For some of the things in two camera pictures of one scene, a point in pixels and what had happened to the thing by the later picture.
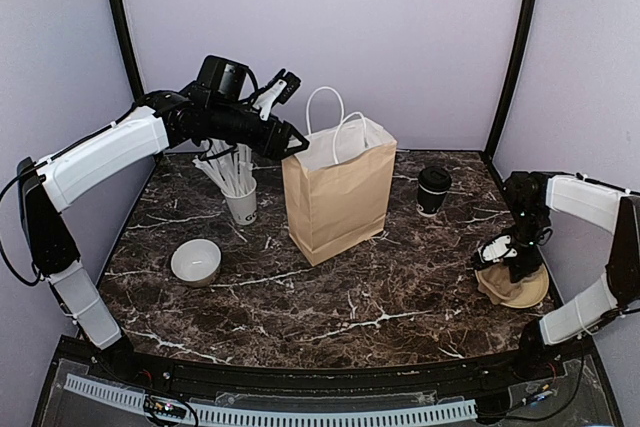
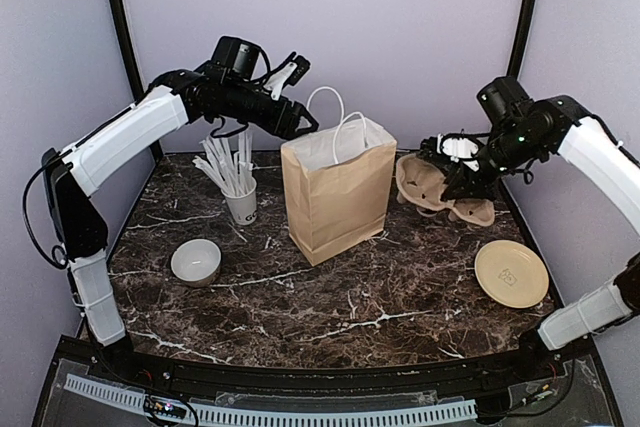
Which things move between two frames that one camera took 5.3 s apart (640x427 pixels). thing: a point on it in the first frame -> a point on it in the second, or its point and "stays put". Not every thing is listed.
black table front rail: x=499 y=372 stays put
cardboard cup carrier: x=495 y=281 -> x=420 y=182
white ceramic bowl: x=196 y=262 stays put
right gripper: x=526 y=265 -> x=477 y=187
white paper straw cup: x=243 y=207 stays put
